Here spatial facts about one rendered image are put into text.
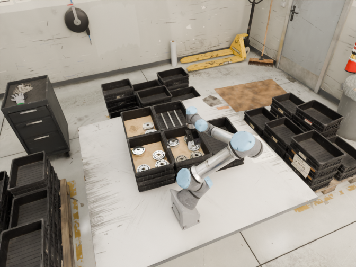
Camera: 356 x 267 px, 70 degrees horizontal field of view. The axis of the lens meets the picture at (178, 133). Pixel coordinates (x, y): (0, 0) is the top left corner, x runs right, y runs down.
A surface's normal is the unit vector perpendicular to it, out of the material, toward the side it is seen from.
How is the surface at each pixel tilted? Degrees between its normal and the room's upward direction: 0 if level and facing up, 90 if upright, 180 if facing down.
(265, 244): 0
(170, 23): 90
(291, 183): 0
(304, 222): 0
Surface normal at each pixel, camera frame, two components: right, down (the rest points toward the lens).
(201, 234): -0.04, -0.76
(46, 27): 0.36, 0.59
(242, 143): -0.54, -0.40
